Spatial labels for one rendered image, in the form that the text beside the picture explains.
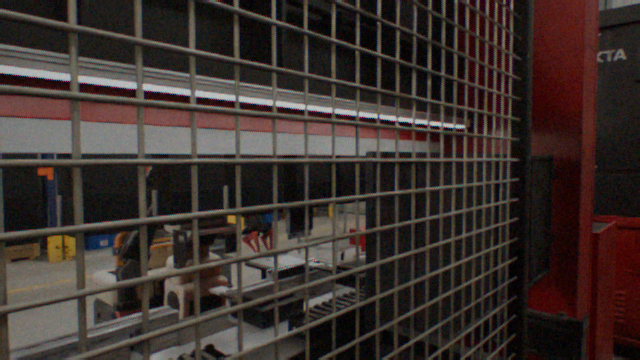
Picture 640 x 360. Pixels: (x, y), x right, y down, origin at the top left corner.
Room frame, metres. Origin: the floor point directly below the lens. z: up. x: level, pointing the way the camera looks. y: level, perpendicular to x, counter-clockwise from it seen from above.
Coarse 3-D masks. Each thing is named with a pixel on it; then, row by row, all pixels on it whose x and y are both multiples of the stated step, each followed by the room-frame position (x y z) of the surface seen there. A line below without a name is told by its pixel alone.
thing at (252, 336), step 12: (348, 288) 1.09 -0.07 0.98; (312, 300) 1.00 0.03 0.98; (324, 300) 1.00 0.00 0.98; (216, 336) 0.79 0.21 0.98; (228, 336) 0.79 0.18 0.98; (252, 336) 0.79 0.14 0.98; (264, 336) 0.79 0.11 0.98; (180, 348) 0.74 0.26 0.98; (192, 348) 0.74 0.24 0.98; (216, 348) 0.74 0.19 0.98; (228, 348) 0.74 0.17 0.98
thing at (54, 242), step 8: (328, 208) 9.56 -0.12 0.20; (232, 216) 7.45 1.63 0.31; (328, 216) 9.56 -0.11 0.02; (48, 240) 5.33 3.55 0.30; (56, 240) 5.35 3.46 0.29; (64, 240) 5.48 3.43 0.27; (72, 240) 5.50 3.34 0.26; (48, 248) 5.33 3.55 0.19; (56, 248) 5.35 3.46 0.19; (64, 248) 5.49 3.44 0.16; (72, 248) 5.49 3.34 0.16; (48, 256) 5.34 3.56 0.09; (56, 256) 5.35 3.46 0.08; (64, 256) 5.49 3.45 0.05; (72, 256) 5.49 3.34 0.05
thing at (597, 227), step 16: (592, 224) 2.17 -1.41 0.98; (608, 224) 2.17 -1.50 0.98; (592, 240) 1.84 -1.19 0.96; (608, 240) 2.00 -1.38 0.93; (592, 256) 1.83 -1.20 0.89; (608, 256) 2.01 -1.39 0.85; (592, 272) 1.83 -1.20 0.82; (608, 272) 2.02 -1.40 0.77; (592, 288) 1.83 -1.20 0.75; (608, 288) 2.04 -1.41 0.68; (592, 304) 1.83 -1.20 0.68; (608, 304) 2.05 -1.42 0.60; (592, 320) 1.83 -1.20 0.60; (608, 320) 2.06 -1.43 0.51; (592, 336) 1.83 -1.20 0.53; (608, 336) 2.07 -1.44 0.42; (592, 352) 1.83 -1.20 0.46; (608, 352) 2.09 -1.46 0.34
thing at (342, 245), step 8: (336, 208) 4.46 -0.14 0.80; (344, 208) 5.49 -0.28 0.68; (336, 216) 4.46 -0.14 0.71; (344, 216) 5.49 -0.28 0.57; (336, 224) 4.46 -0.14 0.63; (344, 224) 5.49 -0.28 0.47; (336, 232) 4.46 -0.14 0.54; (344, 232) 5.49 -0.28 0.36; (304, 240) 4.94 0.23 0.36; (312, 240) 5.05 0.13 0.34; (344, 240) 5.11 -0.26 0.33; (320, 248) 4.61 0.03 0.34; (328, 248) 4.53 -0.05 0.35; (336, 248) 4.46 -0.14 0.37; (344, 248) 4.56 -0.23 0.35; (360, 248) 5.33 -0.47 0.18; (336, 256) 4.46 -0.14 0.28; (344, 256) 5.43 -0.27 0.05; (336, 264) 4.46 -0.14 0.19
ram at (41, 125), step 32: (0, 96) 0.72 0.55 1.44; (128, 96) 0.88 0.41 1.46; (160, 96) 0.93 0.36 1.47; (0, 128) 0.72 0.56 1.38; (32, 128) 0.76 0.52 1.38; (64, 128) 0.79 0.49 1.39; (96, 128) 0.83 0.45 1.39; (128, 128) 0.88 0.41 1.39; (160, 128) 0.93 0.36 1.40; (224, 128) 1.06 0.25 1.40; (256, 128) 1.13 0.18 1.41; (288, 128) 1.22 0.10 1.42; (320, 128) 1.32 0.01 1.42; (352, 128) 1.44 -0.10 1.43
